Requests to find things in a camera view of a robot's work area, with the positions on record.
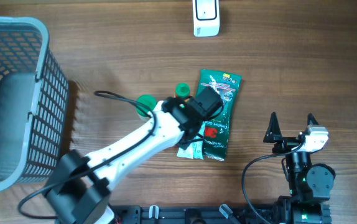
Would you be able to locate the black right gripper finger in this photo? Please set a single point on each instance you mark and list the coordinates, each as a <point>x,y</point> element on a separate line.
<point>273,133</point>
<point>311,120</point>

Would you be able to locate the grey plastic mesh basket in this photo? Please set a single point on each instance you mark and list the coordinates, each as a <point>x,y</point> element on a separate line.
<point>33,102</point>

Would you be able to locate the white barcode scanner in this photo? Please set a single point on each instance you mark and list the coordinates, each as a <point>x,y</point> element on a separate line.
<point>206,18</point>

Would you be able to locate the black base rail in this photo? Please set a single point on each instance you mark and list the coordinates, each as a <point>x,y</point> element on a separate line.
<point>134,214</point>

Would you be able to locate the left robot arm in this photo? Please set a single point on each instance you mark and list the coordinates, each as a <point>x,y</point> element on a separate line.
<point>79,188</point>

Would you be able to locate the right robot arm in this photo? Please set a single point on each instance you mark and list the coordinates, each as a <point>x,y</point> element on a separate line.
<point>309,184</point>

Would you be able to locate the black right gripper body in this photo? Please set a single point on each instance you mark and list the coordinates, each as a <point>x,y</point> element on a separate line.
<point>285,144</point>

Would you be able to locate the orange sauce bottle green cap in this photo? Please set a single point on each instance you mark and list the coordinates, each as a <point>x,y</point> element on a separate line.
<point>182,90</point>

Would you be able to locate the green lid glass jar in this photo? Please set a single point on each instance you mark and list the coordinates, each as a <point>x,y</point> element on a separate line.
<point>147,104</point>

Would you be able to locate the green 3M gloves packet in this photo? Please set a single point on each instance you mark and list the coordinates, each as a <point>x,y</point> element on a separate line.
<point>216,132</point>

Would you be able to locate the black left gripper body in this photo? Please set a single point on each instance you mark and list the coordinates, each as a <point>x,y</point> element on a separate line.
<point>186,140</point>

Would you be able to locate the pale green tissue packet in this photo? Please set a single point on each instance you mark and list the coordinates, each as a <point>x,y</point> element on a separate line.
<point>193,150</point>

